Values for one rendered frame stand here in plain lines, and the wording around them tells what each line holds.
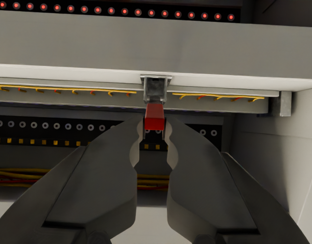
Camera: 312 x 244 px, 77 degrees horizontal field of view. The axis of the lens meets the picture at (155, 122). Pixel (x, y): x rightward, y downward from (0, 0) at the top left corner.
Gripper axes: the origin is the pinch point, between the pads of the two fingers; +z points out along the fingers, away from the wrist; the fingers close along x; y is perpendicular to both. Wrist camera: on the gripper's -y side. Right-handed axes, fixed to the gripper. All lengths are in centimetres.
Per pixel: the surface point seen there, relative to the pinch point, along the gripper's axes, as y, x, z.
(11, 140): 15.2, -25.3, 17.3
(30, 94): 3.2, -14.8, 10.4
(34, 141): 15.1, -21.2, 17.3
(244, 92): 1.1, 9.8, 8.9
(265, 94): 1.1, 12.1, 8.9
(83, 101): 3.5, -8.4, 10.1
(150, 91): 1.0, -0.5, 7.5
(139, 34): -4.4, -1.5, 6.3
